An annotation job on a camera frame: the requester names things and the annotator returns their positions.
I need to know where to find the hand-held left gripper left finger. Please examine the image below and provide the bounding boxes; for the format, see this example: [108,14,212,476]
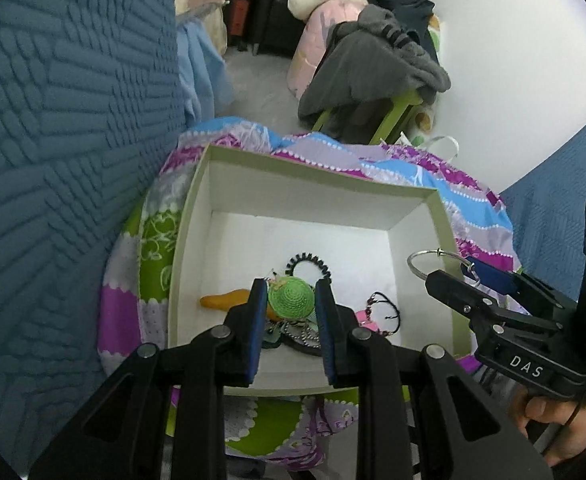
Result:
[25,278,270,480]

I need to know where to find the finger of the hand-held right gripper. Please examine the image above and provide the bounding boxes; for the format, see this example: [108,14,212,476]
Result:
[425,269,558,334]
[464,256,576,313]

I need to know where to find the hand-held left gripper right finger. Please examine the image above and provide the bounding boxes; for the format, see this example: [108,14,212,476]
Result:
[314,280,556,480]

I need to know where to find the silver hoop bangle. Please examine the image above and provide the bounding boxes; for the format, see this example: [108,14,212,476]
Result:
[406,248,474,282]

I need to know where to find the green crochet hat ornament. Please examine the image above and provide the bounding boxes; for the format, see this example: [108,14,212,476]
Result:
[267,276,316,321]

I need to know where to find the black spiral hair tie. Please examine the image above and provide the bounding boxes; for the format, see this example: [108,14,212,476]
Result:
[285,252,334,287]

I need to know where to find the white cardboard box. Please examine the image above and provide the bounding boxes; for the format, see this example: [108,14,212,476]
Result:
[167,142,474,396]

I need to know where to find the person's right hand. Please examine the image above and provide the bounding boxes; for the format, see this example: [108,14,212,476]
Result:
[510,389,586,468]

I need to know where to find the pink hair clip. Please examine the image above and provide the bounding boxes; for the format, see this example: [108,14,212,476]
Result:
[355,309,380,332]

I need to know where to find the orange fabric ornament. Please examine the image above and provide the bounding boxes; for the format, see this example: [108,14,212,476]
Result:
[200,287,252,312]

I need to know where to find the blue quilted cloth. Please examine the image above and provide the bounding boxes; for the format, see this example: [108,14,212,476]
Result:
[499,110,586,307]

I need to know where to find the floral patchwork quilt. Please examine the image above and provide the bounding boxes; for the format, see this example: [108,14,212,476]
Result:
[98,116,522,472]

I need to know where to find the green stool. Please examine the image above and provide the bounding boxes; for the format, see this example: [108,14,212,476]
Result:
[311,87,424,147]

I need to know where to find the grey fleece garment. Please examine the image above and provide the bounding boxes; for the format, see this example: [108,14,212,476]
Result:
[298,5,452,122]

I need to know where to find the blue textured pillow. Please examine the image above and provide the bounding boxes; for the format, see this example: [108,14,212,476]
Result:
[0,0,186,480]

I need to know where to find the light blue sheet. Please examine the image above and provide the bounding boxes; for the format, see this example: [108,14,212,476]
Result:
[175,22,234,127]

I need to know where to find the pink quilt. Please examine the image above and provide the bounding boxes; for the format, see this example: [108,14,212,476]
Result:
[290,0,370,102]

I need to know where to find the beige cloth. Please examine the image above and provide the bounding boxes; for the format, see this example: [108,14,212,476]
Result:
[193,4,229,59]

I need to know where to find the black suitcase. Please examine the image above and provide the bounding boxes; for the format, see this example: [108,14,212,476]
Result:
[250,0,304,57]

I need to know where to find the red suitcase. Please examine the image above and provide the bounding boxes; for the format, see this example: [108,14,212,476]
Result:
[222,0,252,37]

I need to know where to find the silver chain necklace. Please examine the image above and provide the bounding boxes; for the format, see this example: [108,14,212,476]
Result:
[279,320,324,357]

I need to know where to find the black cord bracelet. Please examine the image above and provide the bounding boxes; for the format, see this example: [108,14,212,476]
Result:
[367,291,404,334]

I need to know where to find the white bag handle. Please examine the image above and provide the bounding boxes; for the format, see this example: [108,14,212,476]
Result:
[398,132,460,159]

